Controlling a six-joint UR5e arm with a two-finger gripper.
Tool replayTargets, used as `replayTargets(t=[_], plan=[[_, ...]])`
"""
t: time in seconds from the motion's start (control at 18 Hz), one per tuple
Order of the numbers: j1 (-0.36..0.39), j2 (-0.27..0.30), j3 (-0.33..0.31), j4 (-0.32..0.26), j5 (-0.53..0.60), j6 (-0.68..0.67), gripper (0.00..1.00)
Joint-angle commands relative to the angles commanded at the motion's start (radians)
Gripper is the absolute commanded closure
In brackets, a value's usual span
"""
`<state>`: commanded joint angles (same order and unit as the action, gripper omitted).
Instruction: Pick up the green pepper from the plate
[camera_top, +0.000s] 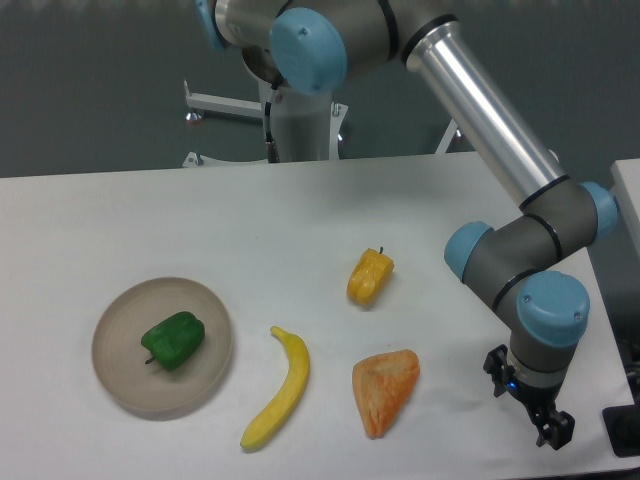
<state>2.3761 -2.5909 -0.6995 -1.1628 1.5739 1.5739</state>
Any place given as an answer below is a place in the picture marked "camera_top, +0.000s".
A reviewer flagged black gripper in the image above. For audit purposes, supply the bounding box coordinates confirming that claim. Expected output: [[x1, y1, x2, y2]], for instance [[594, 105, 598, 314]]
[[483, 344, 575, 450]]

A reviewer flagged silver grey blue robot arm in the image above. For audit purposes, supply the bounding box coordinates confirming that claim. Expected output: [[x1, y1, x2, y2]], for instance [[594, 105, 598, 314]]
[[195, 1, 618, 449]]

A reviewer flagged yellow bell pepper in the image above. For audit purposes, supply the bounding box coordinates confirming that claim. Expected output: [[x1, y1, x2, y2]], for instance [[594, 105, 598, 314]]
[[346, 247, 395, 307]]

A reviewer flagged green bell pepper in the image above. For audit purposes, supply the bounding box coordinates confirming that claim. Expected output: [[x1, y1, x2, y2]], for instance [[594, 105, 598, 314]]
[[140, 311, 205, 371]]

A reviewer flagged beige round plate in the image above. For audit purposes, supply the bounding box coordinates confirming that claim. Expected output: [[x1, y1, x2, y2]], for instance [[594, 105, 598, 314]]
[[91, 277, 234, 420]]

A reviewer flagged black device at right edge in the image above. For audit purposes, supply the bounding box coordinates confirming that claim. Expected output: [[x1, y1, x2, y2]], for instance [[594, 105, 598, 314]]
[[602, 404, 639, 458]]

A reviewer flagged orange toast slice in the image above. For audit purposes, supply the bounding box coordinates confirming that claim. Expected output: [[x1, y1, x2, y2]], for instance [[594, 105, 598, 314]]
[[352, 349, 421, 439]]

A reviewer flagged yellow banana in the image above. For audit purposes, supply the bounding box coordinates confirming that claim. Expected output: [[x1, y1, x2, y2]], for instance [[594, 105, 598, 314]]
[[240, 326, 311, 452]]

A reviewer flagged white table at right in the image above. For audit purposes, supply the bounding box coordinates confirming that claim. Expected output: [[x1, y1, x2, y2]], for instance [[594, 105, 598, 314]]
[[611, 158, 640, 243]]

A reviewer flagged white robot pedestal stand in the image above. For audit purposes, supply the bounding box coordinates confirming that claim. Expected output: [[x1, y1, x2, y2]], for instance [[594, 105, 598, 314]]
[[181, 79, 469, 169]]

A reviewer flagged black cable on pedestal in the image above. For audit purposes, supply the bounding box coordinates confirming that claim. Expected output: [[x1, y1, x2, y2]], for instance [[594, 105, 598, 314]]
[[264, 74, 287, 164]]

